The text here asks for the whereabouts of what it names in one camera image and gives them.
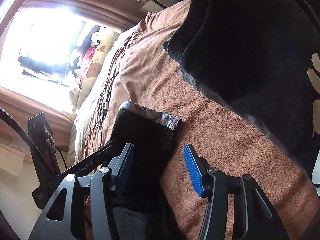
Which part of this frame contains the large black t-shirt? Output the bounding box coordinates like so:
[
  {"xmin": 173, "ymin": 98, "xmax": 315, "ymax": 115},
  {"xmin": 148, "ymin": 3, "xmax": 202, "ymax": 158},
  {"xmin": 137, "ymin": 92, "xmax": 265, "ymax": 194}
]
[{"xmin": 110, "ymin": 101, "xmax": 185, "ymax": 239}]

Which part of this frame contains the left pink curtain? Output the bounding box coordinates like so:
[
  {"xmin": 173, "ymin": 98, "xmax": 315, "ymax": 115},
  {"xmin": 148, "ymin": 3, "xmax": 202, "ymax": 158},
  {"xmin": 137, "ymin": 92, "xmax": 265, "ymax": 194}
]
[{"xmin": 1, "ymin": 87, "xmax": 75, "ymax": 151}]

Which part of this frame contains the brown bed blanket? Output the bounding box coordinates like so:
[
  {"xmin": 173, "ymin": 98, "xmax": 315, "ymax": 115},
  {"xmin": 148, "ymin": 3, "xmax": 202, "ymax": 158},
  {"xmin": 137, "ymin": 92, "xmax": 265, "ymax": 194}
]
[{"xmin": 82, "ymin": 1, "xmax": 319, "ymax": 239}]

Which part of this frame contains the bear-print long cushion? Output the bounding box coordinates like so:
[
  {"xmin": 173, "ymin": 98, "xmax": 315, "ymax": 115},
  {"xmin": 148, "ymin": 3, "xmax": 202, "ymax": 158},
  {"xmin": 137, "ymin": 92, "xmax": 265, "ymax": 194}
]
[{"xmin": 69, "ymin": 27, "xmax": 119, "ymax": 114}]

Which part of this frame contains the plush toys pile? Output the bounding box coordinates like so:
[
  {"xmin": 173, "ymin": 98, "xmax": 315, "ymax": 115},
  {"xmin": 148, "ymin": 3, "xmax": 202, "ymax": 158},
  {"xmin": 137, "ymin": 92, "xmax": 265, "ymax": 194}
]
[{"xmin": 66, "ymin": 25, "xmax": 101, "ymax": 87}]

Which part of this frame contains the folded black bear-print shirt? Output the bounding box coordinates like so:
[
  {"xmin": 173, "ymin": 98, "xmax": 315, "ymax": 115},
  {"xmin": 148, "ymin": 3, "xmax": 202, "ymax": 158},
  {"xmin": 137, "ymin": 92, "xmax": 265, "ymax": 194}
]
[{"xmin": 164, "ymin": 0, "xmax": 319, "ymax": 176}]

